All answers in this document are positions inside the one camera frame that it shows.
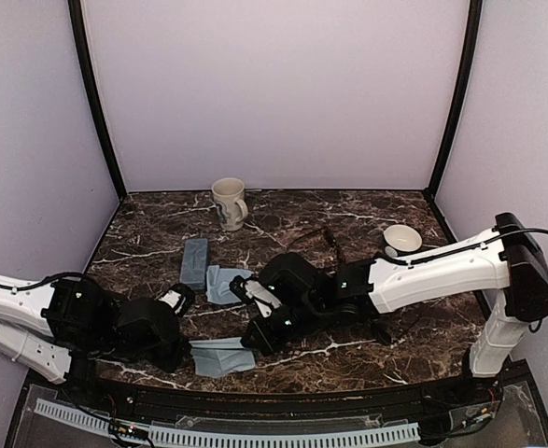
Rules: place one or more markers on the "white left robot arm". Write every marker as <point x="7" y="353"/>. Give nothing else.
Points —
<point x="59" y="325"/>

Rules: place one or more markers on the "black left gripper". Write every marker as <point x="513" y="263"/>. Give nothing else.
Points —
<point x="168" y="362"/>

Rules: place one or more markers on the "light blue cleaning cloth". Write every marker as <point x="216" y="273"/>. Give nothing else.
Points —
<point x="219" y="357"/>
<point x="218" y="284"/>

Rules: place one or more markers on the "right black frame post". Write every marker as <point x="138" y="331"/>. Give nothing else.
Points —
<point x="458" y="98"/>

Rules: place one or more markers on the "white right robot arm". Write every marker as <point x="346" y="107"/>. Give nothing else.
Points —
<point x="295" y="298"/>

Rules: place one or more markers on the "brown tortoiseshell sunglasses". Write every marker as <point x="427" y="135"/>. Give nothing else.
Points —
<point x="325" y="236"/>

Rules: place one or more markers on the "left black frame post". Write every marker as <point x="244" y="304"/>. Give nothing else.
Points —
<point x="75" y="8"/>

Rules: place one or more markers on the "white and green bowl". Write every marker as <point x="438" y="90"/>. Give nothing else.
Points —
<point x="401" y="240"/>

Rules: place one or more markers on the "black frame post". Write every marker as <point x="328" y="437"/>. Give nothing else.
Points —
<point x="458" y="98"/>
<point x="75" y="8"/>

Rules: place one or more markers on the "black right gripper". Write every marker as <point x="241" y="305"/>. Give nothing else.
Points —
<point x="269" y="342"/>

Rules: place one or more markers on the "blue textured glasses case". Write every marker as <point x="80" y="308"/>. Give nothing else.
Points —
<point x="194" y="263"/>

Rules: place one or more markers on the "white slotted cable duct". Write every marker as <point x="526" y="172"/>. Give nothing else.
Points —
<point x="217" y="435"/>

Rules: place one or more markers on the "black frame sunglasses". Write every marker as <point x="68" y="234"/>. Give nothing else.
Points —
<point x="380" y="333"/>

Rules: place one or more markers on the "cream ceramic mug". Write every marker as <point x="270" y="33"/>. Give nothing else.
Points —
<point x="228" y="195"/>

